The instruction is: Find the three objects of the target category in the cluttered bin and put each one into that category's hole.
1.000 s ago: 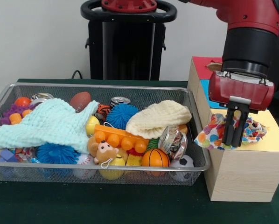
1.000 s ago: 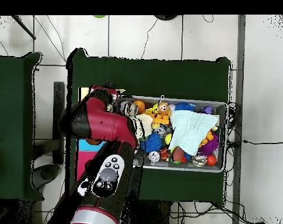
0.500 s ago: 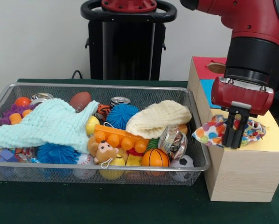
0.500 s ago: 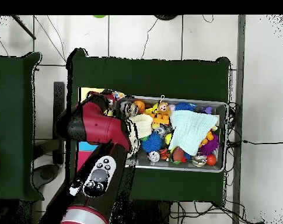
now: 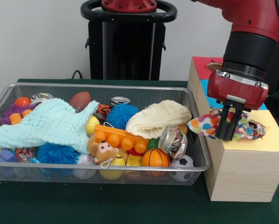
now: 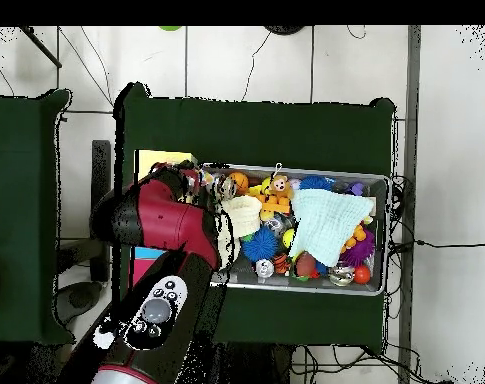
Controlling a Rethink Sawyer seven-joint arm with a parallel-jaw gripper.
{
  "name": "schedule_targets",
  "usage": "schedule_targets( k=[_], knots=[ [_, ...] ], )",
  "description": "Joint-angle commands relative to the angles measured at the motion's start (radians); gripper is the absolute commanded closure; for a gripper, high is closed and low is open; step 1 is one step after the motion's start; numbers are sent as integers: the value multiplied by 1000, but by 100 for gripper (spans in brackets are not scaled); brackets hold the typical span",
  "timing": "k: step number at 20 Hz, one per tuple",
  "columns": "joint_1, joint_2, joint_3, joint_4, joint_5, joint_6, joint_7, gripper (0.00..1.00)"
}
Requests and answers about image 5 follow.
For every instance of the dark green table cloth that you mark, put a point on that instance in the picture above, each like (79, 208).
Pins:
(130, 205)

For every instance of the brown toy football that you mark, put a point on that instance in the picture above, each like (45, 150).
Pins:
(80, 99)

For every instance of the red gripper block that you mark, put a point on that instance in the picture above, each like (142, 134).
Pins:
(235, 89)

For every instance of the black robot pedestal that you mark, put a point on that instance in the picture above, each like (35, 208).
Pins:
(120, 58)

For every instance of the toy soccer ball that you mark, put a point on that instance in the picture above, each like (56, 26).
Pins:
(185, 163)

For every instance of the crushed silver foil can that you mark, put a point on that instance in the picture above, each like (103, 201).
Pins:
(173, 142)

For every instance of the shallow metal mesh bin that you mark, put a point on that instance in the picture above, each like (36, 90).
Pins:
(60, 177)

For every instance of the cream knitted cloth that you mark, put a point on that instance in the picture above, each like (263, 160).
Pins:
(158, 119)

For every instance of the wooden box with three holes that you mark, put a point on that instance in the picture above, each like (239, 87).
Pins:
(242, 172)

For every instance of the orange toy basketball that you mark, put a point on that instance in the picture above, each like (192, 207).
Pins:
(155, 157)

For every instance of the orange toy building brick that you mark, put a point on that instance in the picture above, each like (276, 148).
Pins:
(120, 138)

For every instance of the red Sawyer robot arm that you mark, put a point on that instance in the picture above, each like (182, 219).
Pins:
(249, 46)

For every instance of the large blue spiky ball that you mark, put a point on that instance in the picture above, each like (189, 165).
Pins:
(55, 152)

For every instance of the brown plush monkey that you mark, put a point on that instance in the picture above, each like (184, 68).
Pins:
(104, 151)

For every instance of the colourful confetti paper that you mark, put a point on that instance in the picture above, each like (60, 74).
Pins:
(204, 124)

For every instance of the light blue knitted cloth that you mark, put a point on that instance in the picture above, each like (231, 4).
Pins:
(43, 123)

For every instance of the small blue spiky ball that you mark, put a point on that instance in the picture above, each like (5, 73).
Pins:
(122, 116)

